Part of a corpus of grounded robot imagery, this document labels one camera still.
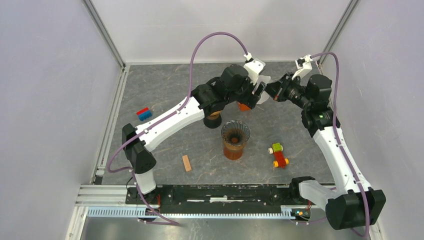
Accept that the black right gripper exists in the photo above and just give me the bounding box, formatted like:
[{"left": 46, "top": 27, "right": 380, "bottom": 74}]
[{"left": 264, "top": 72, "right": 312, "bottom": 110}]

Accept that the light wooden ring holder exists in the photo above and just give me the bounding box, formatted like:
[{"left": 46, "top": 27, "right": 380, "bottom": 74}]
[{"left": 208, "top": 111, "right": 221, "bottom": 117}]

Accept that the orange glass carafe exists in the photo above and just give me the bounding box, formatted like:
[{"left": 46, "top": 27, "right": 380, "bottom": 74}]
[{"left": 223, "top": 146, "right": 244, "bottom": 161}]

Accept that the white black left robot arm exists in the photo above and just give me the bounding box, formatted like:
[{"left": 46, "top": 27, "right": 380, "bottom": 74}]
[{"left": 122, "top": 60, "right": 266, "bottom": 204}]

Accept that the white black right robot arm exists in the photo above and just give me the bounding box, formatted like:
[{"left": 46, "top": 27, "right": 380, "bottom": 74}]
[{"left": 265, "top": 73, "right": 387, "bottom": 230}]

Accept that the orange coffee filter box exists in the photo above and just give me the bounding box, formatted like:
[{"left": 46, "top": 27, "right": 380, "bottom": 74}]
[{"left": 237, "top": 102, "right": 251, "bottom": 112}]

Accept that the colourful toy car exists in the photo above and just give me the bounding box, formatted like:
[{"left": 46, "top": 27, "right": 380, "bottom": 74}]
[{"left": 267, "top": 142, "right": 289, "bottom": 169}]

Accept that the small wooden block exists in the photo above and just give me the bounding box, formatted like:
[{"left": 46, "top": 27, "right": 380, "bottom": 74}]
[{"left": 182, "top": 155, "right": 192, "bottom": 172}]

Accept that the red blue small object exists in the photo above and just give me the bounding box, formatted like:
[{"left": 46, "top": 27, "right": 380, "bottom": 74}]
[{"left": 136, "top": 107, "right": 152, "bottom": 122}]

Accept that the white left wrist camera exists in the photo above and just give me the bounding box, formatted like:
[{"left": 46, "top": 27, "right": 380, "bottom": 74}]
[{"left": 243, "top": 58, "right": 266, "bottom": 85}]

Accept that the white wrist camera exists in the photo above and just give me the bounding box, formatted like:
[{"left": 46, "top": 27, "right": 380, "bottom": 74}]
[
  {"left": 292, "top": 54, "right": 313, "bottom": 80},
  {"left": 243, "top": 58, "right": 266, "bottom": 85}
]

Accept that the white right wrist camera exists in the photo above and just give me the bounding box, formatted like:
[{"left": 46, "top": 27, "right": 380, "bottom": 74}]
[{"left": 292, "top": 54, "right": 313, "bottom": 80}]

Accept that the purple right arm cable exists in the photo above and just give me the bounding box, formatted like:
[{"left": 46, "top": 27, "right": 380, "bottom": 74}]
[{"left": 309, "top": 51, "right": 371, "bottom": 239}]

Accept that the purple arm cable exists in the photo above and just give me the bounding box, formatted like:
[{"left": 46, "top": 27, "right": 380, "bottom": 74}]
[
  {"left": 106, "top": 31, "right": 251, "bottom": 227},
  {"left": 309, "top": 51, "right": 371, "bottom": 239}
]

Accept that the grey slotted cable duct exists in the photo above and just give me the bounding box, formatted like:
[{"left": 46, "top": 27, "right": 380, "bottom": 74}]
[{"left": 86, "top": 206, "right": 311, "bottom": 220}]

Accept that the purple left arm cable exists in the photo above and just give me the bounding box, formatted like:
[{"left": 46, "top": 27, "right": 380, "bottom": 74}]
[{"left": 106, "top": 31, "right": 251, "bottom": 227}]

